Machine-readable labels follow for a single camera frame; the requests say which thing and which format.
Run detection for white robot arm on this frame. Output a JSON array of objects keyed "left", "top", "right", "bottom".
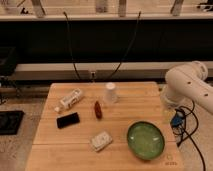
[{"left": 160, "top": 61, "right": 213, "bottom": 115}]

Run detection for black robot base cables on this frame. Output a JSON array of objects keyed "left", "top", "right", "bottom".
[{"left": 171, "top": 99, "right": 208, "bottom": 171}]

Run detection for wooden table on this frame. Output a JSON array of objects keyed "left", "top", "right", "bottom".
[{"left": 25, "top": 82, "right": 184, "bottom": 171}]

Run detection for clear plastic bottle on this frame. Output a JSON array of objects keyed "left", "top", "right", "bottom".
[{"left": 54, "top": 89, "right": 83, "bottom": 113}]

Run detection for left black cable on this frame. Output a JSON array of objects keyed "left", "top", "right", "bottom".
[{"left": 62, "top": 11, "right": 82, "bottom": 81}]

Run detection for black floor mat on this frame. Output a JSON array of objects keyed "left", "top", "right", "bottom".
[{"left": 0, "top": 111, "right": 24, "bottom": 135}]

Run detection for black cable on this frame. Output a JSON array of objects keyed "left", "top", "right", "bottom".
[
  {"left": 106, "top": 11, "right": 142, "bottom": 81},
  {"left": 62, "top": 11, "right": 82, "bottom": 81}
]

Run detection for white rectangular box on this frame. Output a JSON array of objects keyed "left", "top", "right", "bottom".
[{"left": 90, "top": 131, "right": 113, "bottom": 152}]

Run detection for black smartphone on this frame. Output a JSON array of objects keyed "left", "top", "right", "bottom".
[{"left": 56, "top": 113, "right": 80, "bottom": 129}]

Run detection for white paper cup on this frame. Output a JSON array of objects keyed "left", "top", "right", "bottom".
[{"left": 104, "top": 82, "right": 118, "bottom": 104}]

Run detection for green ceramic bowl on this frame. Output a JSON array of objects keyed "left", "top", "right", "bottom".
[{"left": 127, "top": 121, "right": 165, "bottom": 160}]

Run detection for right black cable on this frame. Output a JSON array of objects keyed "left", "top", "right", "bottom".
[{"left": 106, "top": 11, "right": 142, "bottom": 81}]

